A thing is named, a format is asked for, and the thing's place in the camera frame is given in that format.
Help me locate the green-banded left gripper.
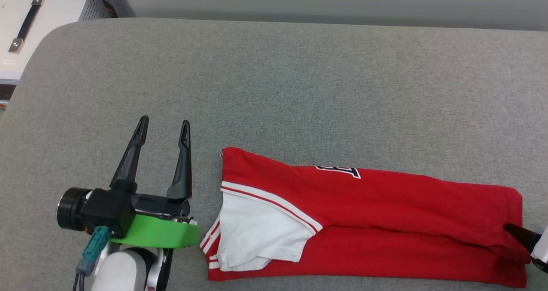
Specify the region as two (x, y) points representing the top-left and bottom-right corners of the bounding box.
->
(109, 115), (200, 249)

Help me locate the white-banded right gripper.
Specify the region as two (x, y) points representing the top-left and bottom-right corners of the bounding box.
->
(504, 223), (548, 274)

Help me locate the red basketball jersey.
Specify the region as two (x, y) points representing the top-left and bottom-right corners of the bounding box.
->
(199, 146), (534, 288)

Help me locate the white metal equipment box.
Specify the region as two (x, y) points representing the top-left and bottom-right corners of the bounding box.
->
(0, 0), (113, 110)

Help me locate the left teal-plug black cable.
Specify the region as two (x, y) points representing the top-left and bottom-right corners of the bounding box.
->
(74, 226), (111, 291)

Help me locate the grey metal post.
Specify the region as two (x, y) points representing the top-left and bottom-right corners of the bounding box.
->
(99, 0), (136, 18)

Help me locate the black strap handle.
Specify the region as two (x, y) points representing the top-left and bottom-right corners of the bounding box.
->
(8, 0), (47, 54)

